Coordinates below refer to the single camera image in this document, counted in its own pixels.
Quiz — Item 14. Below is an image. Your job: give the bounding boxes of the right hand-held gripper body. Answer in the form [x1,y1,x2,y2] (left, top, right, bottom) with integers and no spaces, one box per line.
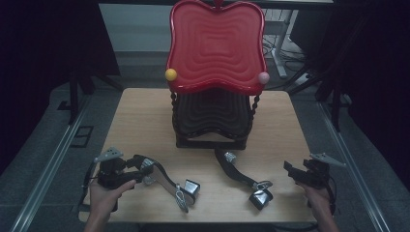
[294,152,346,189]

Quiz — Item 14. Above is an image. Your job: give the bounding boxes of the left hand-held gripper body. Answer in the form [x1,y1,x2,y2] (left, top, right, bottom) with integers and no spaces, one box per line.
[94,147,143,190]

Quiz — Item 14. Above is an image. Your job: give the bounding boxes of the black sandal with glitter strap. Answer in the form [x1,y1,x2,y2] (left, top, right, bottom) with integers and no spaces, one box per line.
[138,155,201,215]
[215,148,275,212]

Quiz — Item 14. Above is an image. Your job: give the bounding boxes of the red and black tiered rack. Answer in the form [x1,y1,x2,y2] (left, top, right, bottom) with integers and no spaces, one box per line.
[164,0,271,151]

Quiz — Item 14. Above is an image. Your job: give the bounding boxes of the person's right hand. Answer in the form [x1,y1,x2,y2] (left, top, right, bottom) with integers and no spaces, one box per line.
[298,182,333,217]

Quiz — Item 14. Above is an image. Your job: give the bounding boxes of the person's left hand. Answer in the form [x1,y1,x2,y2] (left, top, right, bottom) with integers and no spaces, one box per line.
[88,179,137,223]

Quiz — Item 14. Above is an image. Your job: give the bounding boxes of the white desk with metal legs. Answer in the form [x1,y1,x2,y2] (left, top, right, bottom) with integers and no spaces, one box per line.
[98,0,335,79]

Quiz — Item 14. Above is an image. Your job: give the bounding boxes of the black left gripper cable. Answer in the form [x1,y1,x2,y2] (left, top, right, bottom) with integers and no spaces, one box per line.
[78,159,99,209]

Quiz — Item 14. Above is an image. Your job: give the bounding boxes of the tangle of floor cables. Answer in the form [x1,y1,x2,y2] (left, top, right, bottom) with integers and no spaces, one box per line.
[262,34,307,66]

